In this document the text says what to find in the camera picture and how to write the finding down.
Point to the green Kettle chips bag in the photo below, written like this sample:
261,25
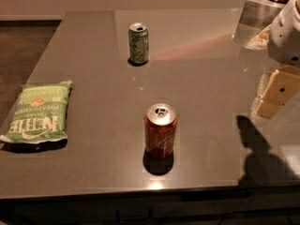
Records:
40,115

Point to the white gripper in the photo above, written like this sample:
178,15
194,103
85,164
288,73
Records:
285,37

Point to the metal dispenser base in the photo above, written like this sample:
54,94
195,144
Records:
259,13

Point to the green soda can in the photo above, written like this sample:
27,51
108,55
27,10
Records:
138,43

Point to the red coke can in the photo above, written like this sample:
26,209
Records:
160,129

